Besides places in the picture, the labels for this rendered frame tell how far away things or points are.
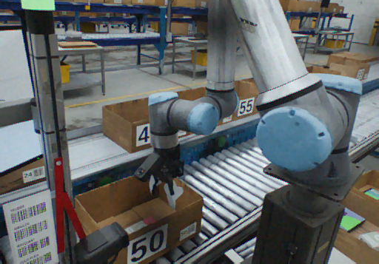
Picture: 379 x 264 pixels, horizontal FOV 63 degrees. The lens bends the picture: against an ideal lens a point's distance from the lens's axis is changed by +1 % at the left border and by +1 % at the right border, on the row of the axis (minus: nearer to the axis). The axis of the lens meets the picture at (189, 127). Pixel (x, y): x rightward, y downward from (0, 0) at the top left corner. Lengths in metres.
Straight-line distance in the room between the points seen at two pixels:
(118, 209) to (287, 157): 0.87
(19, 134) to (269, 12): 0.59
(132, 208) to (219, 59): 0.80
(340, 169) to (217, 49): 0.46
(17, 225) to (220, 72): 0.63
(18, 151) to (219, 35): 0.58
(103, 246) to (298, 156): 0.48
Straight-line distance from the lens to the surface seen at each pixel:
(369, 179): 1.94
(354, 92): 0.84
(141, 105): 1.87
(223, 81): 0.93
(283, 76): 0.68
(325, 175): 0.90
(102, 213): 1.35
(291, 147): 0.67
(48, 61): 0.63
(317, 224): 0.96
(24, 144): 0.78
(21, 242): 0.76
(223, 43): 0.91
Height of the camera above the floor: 1.63
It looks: 23 degrees down
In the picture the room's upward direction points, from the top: 4 degrees clockwise
